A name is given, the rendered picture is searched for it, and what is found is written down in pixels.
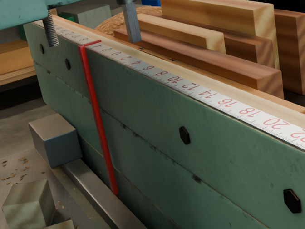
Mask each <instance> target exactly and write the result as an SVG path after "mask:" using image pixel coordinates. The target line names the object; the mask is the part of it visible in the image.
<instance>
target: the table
mask: <svg viewBox="0 0 305 229"><path fill-rule="evenodd" d="M33 63H34V67H35V71H36V74H37V78H38V82H39V86H40V89H41V93H42V96H43V100H44V102H45V103H46V104H47V105H48V106H49V107H50V108H52V109H53V110H54V111H55V112H56V113H59V114H60V115H61V116H62V117H63V118H64V119H65V120H66V121H68V122H69V123H70V124H71V125H72V126H73V127H74V128H75V129H76V130H77V132H78V133H79V134H80V135H81V136H82V137H83V138H84V139H85V140H86V141H88V142H89V143H90V144H91V145H92V146H93V147H94V148H95V149H96V150H97V151H98V152H99V153H100V154H101V155H102V156H103V153H102V149H101V144H100V141H99V136H98V132H97V128H96V124H95V120H94V115H93V111H92V106H91V103H90V100H89V99H88V98H86V97H85V96H84V95H82V94H81V93H79V92H78V91H77V90H75V89H74V88H72V87H71V86H70V85H68V84H67V83H65V82H64V81H62V80H61V79H60V78H59V77H57V76H56V75H54V74H53V73H51V72H50V71H49V70H47V69H46V68H44V67H43V66H42V65H40V64H39V63H37V62H36V61H35V60H33ZM283 93H284V100H286V101H289V102H291V103H294V104H297V105H300V106H302V107H305V95H300V94H298V93H295V92H292V91H289V90H286V89H283ZM99 110H100V114H101V118H102V123H103V128H104V132H105V136H106V140H107V144H108V149H109V153H110V157H111V161H112V165H113V166H114V167H115V168H116V169H118V170H119V171H120V172H121V173H122V174H123V175H124V176H125V177H126V178H127V179H128V180H130V181H131V182H132V183H133V184H134V185H135V186H136V187H137V188H138V189H139V190H140V191H142V192H143V193H144V194H145V195H146V196H147V197H148V198H149V199H150V200H151V201H152V202H153V203H154V204H155V205H156V206H157V207H158V208H160V209H161V210H162V211H163V212H164V213H165V214H166V215H167V216H168V217H169V218H170V219H172V220H173V221H174V222H175V223H176V224H177V225H178V226H179V227H180V228H181V229H270V228H268V227H267V226H265V225H264V224H263V223H261V222H260V221H258V220H257V219H256V218H254V217H253V216H251V215H250V214H249V213H247V212H246V211H244V210H243V209H242V208H240V207H239V206H237V205H236V204H235V203H233V202H232V201H230V200H229V199H228V198H226V197H225V196H224V195H222V194H221V193H219V192H218V191H216V190H215V189H214V188H212V187H211V186H209V185H208V184H207V183H205V182H204V181H202V180H201V179H200V178H198V177H197V176H196V175H194V174H193V173H191V172H190V171H189V170H187V169H186V168H184V167H183V166H181V165H180V164H179V163H177V162H176V161H174V160H173V159H172V158H170V157H169V156H167V155H166V154H165V153H163V152H162V151H161V150H159V149H158V148H156V147H155V146H154V145H152V144H151V143H149V142H148V141H146V140H145V139H144V138H142V137H141V136H140V135H138V134H137V133H135V132H134V131H132V130H131V129H130V128H128V127H127V126H126V125H124V124H123V123H121V122H120V121H119V120H117V119H116V118H114V117H113V116H112V115H110V114H109V113H107V112H106V111H105V110H103V109H102V108H100V107H99Z"/></svg>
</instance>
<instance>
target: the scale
mask: <svg viewBox="0 0 305 229"><path fill-rule="evenodd" d="M32 23H34V24H36V25H38V26H40V27H43V28H44V25H43V22H42V20H39V21H35V22H32ZM54 27H55V29H56V34H57V35H59V36H62V37H64V38H66V39H68V40H70V41H72V42H74V43H76V44H78V45H82V44H86V43H89V42H92V41H94V40H92V39H89V38H87V37H84V36H82V35H79V34H77V33H75V32H72V31H70V30H68V29H66V28H63V27H61V26H58V25H56V24H54ZM85 48H87V49H89V50H91V51H93V52H95V53H97V54H99V55H101V56H104V57H106V58H108V59H110V60H112V61H114V62H116V63H118V64H120V65H123V66H125V67H127V68H129V69H131V70H133V71H135V72H137V73H140V74H142V75H144V76H146V77H148V78H150V79H152V80H154V81H156V82H158V83H160V84H162V85H165V86H167V87H169V88H171V89H173V90H175V91H177V92H179V93H181V94H184V95H186V96H188V97H190V98H192V99H194V100H196V101H198V102H201V103H203V104H205V105H207V106H209V107H211V108H213V109H215V110H218V111H220V112H222V113H224V114H226V115H228V116H230V117H232V118H234V119H236V120H238V121H240V122H242V123H245V124H247V125H249V126H251V127H253V128H255V129H257V130H259V131H262V132H264V133H266V134H268V135H270V136H272V137H274V138H276V139H278V140H281V141H283V142H285V143H287V144H289V145H291V146H293V147H295V148H298V149H300V150H302V151H304V152H305V129H303V128H301V127H298V126H296V125H294V124H291V123H289V122H286V121H284V120H282V119H279V118H277V117H274V116H272V115H270V114H267V113H265V112H263V111H260V110H258V109H255V108H253V107H251V106H248V105H246V104H244V103H241V102H239V101H237V100H234V99H232V98H229V97H227V96H225V95H222V94H220V93H217V92H215V91H213V90H210V89H208V88H206V87H203V86H201V85H198V84H196V83H194V82H191V81H189V80H187V79H184V78H182V77H180V76H177V75H175V74H172V73H170V72H168V71H165V70H163V69H160V68H158V67H156V66H154V65H151V64H149V63H146V62H144V61H141V60H139V59H137V58H134V57H132V56H129V55H127V54H125V53H123V52H120V51H118V50H115V49H113V48H110V47H108V46H106V45H103V44H101V43H96V44H93V45H88V46H85Z"/></svg>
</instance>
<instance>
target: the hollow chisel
mask: <svg viewBox="0 0 305 229"><path fill-rule="evenodd" d="M122 9H123V16H124V20H125V25H126V29H127V34H128V40H129V42H131V43H136V42H139V41H142V38H141V33H140V28H139V24H138V17H137V13H136V7H135V3H134V2H133V3H129V4H123V5H122Z"/></svg>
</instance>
